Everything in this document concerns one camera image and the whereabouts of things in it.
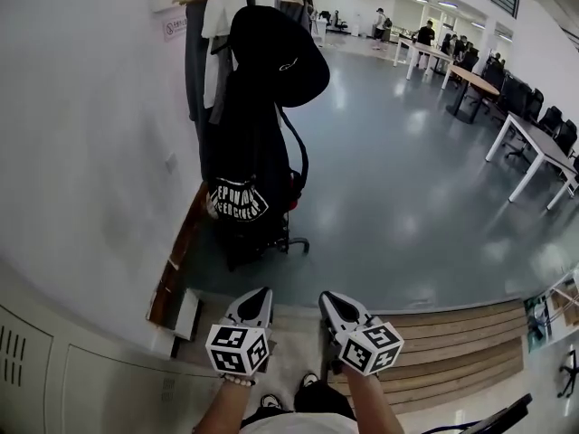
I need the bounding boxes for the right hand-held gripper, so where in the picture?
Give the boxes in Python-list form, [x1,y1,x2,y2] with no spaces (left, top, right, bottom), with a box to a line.
[318,290,405,376]

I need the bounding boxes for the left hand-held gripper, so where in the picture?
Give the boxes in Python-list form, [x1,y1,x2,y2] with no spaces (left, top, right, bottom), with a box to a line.
[204,287,275,377]

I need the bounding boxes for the black cap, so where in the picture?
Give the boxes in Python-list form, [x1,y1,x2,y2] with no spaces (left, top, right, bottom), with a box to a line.
[229,5,331,108]

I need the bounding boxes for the person's left forearm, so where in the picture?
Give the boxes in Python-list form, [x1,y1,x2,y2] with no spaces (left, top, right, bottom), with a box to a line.
[192,377,259,434]

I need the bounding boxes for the person's right forearm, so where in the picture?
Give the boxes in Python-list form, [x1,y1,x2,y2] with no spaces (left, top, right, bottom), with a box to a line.
[346,368,406,434]

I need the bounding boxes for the black nylon bag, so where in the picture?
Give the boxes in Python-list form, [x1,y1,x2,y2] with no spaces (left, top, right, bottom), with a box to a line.
[216,217,290,273]

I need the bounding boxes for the white rectangular box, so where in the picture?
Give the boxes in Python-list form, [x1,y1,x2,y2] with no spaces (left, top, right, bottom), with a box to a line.
[170,289,204,360]

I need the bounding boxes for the person's black shorts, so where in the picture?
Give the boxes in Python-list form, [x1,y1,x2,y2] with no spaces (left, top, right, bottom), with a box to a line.
[242,380,358,424]

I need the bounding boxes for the dark brown baseboard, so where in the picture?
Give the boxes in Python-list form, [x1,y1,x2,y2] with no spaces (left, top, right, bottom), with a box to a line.
[145,181,210,330]

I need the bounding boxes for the wooden slatted bench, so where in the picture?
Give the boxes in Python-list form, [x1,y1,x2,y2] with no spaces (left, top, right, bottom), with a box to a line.
[271,298,530,418]

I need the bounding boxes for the person's white shirt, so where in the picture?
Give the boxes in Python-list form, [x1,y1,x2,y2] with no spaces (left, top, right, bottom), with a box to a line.
[237,411,363,434]

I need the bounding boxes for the red cloth item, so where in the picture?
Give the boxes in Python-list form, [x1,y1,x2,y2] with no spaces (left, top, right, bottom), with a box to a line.
[288,172,303,211]

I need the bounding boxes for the grey metal locker cabinet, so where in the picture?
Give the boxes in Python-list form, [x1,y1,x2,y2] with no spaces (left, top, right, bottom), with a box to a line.
[0,259,227,434]

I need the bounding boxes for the black chair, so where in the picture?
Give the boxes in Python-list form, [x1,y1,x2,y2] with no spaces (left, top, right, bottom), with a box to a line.
[422,393,535,434]

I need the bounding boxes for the round wooden table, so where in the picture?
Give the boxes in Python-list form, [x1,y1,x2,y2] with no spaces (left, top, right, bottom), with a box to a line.
[445,64,501,124]

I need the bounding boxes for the dark grey jacket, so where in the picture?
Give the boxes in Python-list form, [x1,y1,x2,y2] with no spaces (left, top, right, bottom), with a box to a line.
[274,0,316,33]

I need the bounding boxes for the white garment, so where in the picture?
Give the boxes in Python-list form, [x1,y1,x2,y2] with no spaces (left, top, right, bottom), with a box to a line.
[201,0,249,110]

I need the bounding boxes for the white bead bracelet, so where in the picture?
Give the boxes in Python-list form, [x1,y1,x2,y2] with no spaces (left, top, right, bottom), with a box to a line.
[220,372,258,387]

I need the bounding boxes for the black drawstring backpack white print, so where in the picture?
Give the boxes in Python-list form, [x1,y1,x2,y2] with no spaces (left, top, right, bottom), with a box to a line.
[205,68,311,248]

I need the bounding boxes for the no-smoking wall sign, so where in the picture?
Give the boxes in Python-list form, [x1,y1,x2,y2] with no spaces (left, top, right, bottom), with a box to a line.
[162,15,189,43]

